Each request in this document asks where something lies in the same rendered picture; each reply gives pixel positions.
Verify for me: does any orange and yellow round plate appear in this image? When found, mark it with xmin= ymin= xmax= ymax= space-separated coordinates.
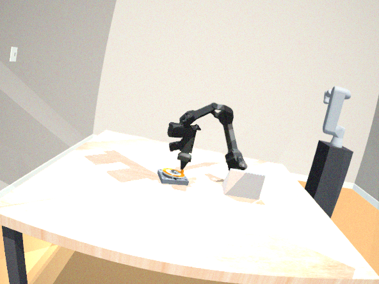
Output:
xmin=163 ymin=168 xmax=184 ymax=178

